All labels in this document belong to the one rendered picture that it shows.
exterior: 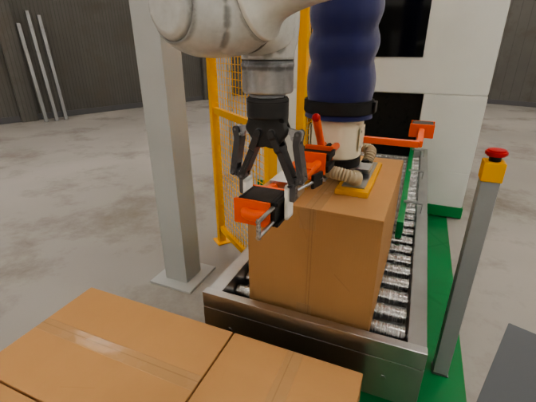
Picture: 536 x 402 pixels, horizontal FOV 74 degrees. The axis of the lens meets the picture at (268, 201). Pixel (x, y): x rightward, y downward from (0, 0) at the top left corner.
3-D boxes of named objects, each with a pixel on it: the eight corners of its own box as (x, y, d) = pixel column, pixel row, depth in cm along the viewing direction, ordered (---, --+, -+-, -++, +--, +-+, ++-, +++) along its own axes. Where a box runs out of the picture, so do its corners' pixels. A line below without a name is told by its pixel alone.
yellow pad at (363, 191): (355, 163, 138) (356, 151, 136) (382, 167, 134) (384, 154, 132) (334, 194, 109) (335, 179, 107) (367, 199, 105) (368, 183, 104)
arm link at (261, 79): (255, 59, 66) (256, 92, 68) (230, 61, 58) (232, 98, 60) (301, 60, 62) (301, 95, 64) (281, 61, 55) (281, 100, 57)
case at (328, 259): (305, 229, 173) (308, 149, 157) (390, 246, 158) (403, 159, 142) (249, 304, 122) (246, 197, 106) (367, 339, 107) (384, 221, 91)
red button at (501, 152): (482, 156, 128) (484, 146, 126) (504, 159, 125) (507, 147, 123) (484, 162, 122) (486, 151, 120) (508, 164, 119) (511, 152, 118)
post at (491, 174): (431, 362, 167) (482, 157, 127) (447, 366, 165) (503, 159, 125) (431, 373, 161) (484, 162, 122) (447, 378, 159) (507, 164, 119)
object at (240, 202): (253, 205, 76) (252, 183, 74) (285, 210, 73) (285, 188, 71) (234, 221, 69) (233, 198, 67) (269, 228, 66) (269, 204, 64)
